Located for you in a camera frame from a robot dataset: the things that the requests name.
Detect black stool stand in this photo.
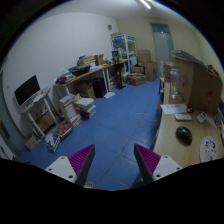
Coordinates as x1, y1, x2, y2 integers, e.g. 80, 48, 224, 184
113, 62, 124, 90

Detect stack of books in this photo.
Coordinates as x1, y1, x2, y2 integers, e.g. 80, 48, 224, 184
75, 98, 96, 120
59, 94, 82, 127

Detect round white mouse pad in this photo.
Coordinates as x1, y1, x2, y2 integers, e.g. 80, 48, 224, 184
200, 136, 218, 162

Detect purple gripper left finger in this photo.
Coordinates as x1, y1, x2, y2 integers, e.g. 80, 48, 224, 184
45, 143, 96, 188

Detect open cardboard box on floor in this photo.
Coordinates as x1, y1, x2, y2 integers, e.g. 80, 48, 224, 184
126, 73, 145, 86

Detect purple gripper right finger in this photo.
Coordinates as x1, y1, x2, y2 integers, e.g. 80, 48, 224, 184
133, 143, 184, 186

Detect wooden top white desk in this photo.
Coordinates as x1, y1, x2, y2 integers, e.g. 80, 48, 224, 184
55, 65, 110, 94

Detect black computer mouse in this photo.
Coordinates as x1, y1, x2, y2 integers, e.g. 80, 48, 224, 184
175, 126, 192, 146

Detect small white device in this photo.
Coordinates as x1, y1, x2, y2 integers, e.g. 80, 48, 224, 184
197, 112, 207, 124

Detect clear plastic jar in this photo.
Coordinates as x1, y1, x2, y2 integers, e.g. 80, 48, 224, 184
170, 68, 180, 99

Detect white shelf rack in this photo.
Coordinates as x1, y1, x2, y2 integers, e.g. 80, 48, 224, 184
20, 88, 58, 138

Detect large brown cardboard box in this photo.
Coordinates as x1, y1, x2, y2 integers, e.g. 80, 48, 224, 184
174, 58, 223, 114

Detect black computer monitor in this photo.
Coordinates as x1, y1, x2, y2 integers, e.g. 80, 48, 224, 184
14, 76, 40, 106

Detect stacked cardboard boxes by door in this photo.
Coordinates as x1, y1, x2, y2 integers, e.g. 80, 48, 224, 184
131, 50, 157, 82

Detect grey door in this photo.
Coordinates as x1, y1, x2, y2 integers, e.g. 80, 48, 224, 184
150, 23, 174, 77

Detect white metal shelving unit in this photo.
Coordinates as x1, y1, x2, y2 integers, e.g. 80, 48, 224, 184
111, 34, 137, 74

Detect small white flat box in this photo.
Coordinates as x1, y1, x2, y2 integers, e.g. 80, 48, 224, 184
175, 114, 192, 121

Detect white sheet of paper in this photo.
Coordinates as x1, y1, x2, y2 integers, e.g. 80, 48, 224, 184
161, 104, 187, 114

